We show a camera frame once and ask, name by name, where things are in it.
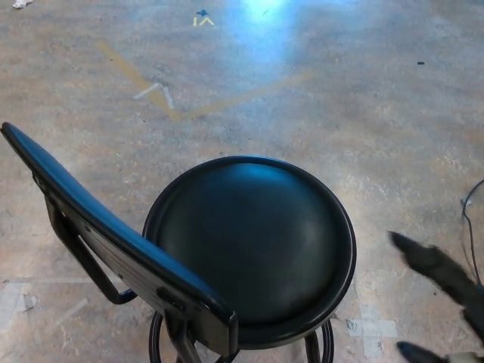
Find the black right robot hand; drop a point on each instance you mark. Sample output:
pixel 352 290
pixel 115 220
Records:
pixel 438 264

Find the black swivel chair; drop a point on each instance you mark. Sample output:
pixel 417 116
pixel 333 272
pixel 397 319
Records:
pixel 249 242

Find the crumpled white paper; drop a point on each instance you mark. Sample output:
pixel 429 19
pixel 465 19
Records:
pixel 21 4

